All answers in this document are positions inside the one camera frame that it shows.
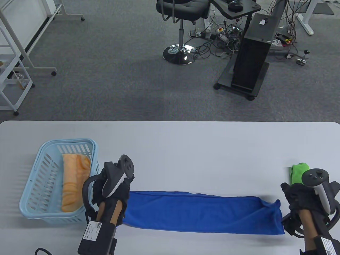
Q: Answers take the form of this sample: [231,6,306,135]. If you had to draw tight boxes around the person's right hand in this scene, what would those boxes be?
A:
[281,181,340,221]

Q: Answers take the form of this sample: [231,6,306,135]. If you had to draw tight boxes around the person's left hand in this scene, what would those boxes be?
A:
[92,161,135,226]

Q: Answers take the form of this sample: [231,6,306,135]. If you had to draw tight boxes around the green rectangular towel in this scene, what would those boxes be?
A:
[290,163,311,186]

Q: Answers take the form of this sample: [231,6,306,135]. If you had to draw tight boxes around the orange towel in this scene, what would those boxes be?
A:
[61,153,91,212]

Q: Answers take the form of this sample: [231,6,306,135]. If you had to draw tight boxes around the blue towel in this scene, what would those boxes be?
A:
[122,191,285,236]

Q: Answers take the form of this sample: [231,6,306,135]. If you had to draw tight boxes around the person's right forearm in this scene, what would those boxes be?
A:
[299,210,322,251]

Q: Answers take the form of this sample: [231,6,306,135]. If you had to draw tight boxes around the person's left forearm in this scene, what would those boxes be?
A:
[96,201,124,226]

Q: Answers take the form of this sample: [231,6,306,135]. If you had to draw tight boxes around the black labelled sensor box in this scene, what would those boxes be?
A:
[300,236,340,255]
[78,220,118,255]

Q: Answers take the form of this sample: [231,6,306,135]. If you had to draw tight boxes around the light blue plastic basket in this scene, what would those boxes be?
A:
[19,138,100,224]

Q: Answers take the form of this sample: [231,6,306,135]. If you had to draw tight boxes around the small metal stand black knob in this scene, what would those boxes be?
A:
[286,49,310,66]

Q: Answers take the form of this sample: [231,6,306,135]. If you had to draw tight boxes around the black computer tower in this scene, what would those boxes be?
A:
[231,13,280,93]

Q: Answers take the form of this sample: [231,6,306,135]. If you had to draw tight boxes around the white wheeled rack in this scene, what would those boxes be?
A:
[0,25,35,116]

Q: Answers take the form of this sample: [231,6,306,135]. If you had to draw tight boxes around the white whiteboard stand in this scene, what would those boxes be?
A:
[0,0,85,77]

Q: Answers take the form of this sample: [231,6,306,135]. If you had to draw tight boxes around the white power strip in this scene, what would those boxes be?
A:
[189,30,213,40]

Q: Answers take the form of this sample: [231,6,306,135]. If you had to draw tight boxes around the white desk leg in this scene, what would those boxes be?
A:
[295,0,319,36]

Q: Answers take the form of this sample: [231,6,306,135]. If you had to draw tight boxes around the black desk column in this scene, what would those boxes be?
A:
[267,0,288,29]

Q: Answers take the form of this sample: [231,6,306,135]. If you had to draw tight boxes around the dark floor mat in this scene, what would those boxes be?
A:
[311,1,334,15]

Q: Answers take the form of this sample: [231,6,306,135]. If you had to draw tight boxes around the black office chair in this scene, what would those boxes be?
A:
[156,0,211,65]

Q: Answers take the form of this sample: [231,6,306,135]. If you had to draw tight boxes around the black rolling desk stand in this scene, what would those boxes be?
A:
[210,0,270,101]

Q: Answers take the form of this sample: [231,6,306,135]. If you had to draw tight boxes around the black round controller white handle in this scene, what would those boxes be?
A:
[102,155,134,198]
[303,168,332,214]

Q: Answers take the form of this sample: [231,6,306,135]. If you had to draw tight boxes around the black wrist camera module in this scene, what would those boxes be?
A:
[282,215,304,237]

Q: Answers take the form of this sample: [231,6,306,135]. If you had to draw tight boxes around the black glove cable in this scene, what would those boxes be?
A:
[82,175,103,221]

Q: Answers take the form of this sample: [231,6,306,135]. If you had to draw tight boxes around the tangled black floor cables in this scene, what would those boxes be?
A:
[189,16,243,59]

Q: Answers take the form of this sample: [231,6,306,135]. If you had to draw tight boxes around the tangled coloured wires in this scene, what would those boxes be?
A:
[262,0,302,47]

